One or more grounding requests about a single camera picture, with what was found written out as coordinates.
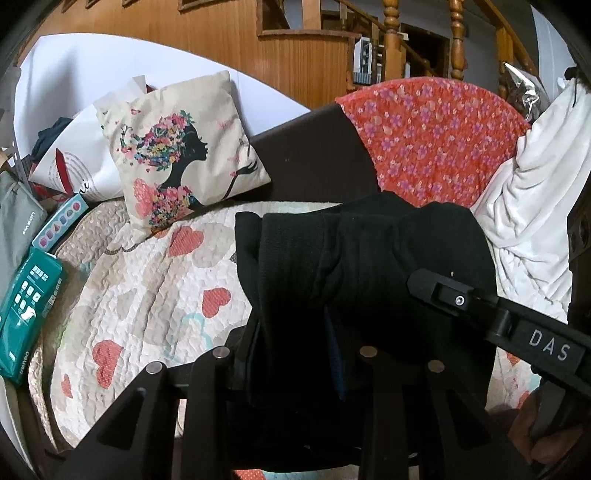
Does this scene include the heart patterned quilt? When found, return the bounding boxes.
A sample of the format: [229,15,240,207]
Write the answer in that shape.
[27,198,541,480]

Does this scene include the grey fabric bag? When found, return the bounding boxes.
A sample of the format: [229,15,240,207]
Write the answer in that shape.
[0,171,47,297]

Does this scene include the wooden stair railing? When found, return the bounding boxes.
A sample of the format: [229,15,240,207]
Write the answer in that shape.
[255,0,539,100]

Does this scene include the red floral cushion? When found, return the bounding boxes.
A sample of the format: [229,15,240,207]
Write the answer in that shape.
[337,77,530,208]

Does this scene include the white fluffy blanket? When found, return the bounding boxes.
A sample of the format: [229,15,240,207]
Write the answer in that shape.
[471,80,590,322]

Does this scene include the teal product box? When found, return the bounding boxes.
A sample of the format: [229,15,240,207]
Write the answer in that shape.
[0,247,65,385]

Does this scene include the black pants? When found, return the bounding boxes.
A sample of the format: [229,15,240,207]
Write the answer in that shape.
[224,190,528,480]

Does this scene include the white paper shopping bag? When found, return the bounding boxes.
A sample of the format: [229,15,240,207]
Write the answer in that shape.
[30,75,146,202]

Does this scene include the silver foil bag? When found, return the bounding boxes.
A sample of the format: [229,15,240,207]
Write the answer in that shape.
[504,62,550,124]

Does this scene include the floral lady print pillow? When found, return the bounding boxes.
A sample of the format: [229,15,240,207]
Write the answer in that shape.
[97,71,270,242]

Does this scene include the right hand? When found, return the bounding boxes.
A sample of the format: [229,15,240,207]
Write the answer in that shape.
[506,391,585,467]

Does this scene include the dark brown sofa backrest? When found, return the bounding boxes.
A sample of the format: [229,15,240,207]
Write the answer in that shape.
[232,102,380,203]

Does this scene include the pastel dotted teal box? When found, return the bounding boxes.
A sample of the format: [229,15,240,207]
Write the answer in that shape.
[31,193,88,252]

